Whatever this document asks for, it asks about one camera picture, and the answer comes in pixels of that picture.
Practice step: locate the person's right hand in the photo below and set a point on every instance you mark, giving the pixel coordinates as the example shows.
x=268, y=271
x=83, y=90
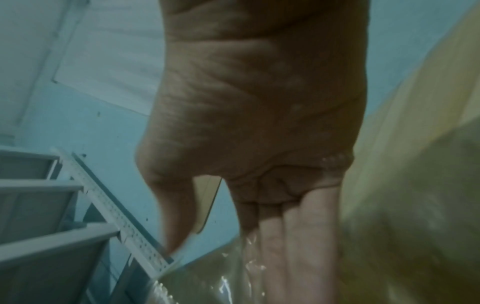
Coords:
x=255, y=104

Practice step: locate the clear packing tape strip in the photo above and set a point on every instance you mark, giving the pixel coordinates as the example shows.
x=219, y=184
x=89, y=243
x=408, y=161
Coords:
x=412, y=222
x=210, y=276

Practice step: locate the flat cardboard sheet with scribble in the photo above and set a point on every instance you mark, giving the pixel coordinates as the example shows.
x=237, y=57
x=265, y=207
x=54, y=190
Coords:
x=208, y=199

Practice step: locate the white cloth sheet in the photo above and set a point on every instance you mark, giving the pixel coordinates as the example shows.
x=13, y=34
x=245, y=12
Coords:
x=112, y=53

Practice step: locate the white metal shelf rack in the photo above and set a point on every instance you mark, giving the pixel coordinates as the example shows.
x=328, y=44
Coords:
x=56, y=237

